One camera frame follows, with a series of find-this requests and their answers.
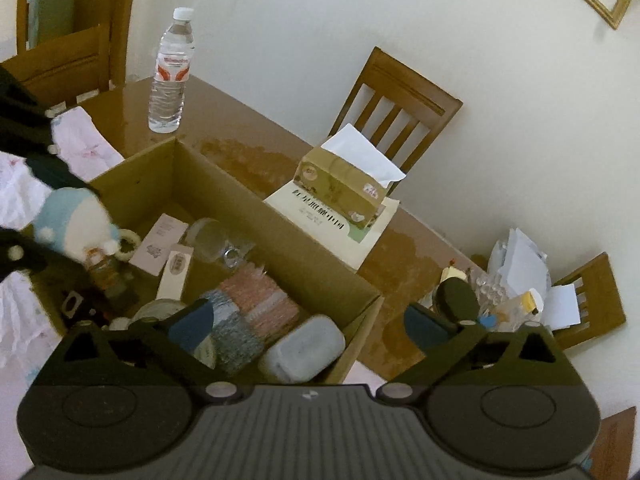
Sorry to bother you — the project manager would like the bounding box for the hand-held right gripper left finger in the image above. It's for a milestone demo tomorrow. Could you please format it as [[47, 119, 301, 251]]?
[[39, 298, 241, 405]]

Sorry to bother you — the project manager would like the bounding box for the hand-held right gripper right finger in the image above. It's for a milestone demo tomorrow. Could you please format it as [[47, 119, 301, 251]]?
[[377, 302, 587, 404]]

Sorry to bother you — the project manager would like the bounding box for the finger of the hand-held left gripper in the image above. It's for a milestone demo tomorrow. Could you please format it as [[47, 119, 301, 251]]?
[[0, 67, 101, 196], [0, 227, 76, 281]]

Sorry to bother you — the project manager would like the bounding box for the printed packing tape roll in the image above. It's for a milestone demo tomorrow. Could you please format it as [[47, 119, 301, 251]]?
[[107, 299, 221, 371]]

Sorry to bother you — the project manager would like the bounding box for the blue knitted roll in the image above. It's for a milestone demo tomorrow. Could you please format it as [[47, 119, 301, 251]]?
[[200, 288, 266, 376]]

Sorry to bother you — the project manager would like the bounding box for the cream labelled carton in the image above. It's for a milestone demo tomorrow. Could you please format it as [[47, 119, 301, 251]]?
[[156, 243, 195, 303]]

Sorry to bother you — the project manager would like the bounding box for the blue-hatted plush doll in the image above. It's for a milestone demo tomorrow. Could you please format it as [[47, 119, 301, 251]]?
[[32, 187, 143, 301]]

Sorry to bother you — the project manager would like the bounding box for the black and orange toy car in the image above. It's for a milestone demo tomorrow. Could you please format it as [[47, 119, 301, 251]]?
[[60, 287, 108, 328]]

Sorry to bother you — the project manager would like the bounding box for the pink knitted roll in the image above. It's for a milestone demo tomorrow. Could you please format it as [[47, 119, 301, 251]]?
[[218, 266, 301, 343]]

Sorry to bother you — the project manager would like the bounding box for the clear plastic jar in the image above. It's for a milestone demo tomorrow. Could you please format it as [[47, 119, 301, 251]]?
[[185, 217, 253, 267]]

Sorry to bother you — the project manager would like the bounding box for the pink carton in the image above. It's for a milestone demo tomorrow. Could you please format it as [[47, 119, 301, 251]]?
[[129, 213, 190, 277]]

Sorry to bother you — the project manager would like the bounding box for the green and white packet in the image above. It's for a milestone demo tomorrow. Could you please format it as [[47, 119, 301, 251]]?
[[257, 314, 347, 385]]

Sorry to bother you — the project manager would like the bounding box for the brown cardboard box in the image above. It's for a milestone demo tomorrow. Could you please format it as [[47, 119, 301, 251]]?
[[30, 136, 385, 386]]

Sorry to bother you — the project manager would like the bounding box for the wooden desktop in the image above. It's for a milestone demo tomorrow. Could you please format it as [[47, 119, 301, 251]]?
[[75, 74, 566, 386]]

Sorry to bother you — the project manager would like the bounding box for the pink floral tablecloth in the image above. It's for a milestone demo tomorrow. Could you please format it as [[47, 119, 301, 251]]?
[[0, 106, 386, 466]]

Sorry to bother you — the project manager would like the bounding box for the small dark-lidded glass jar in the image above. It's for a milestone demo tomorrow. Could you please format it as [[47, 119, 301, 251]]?
[[432, 267, 483, 323]]

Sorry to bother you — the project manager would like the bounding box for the clear bag of small bottles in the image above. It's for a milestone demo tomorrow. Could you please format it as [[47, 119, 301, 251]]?
[[470, 227, 551, 333]]

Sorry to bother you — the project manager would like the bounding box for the cream printed booklet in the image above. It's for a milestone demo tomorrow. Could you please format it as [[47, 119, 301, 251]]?
[[263, 180, 401, 275]]

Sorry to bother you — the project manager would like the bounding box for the wooden slatted chair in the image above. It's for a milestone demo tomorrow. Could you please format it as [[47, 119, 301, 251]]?
[[547, 252, 627, 353], [0, 24, 111, 111], [327, 46, 464, 196]]

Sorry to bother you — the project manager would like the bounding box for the clear plastic water bottle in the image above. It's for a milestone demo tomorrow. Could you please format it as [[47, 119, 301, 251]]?
[[148, 7, 196, 134]]

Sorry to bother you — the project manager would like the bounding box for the white paper sheet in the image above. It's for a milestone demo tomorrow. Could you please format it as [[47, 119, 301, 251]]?
[[542, 284, 582, 331]]

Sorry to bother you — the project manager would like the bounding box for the tan tissue box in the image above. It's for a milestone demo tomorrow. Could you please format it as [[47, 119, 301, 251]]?
[[292, 122, 407, 231]]

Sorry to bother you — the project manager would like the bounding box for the wooden glass-pane door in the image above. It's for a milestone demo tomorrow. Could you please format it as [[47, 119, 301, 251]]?
[[15, 0, 143, 88]]

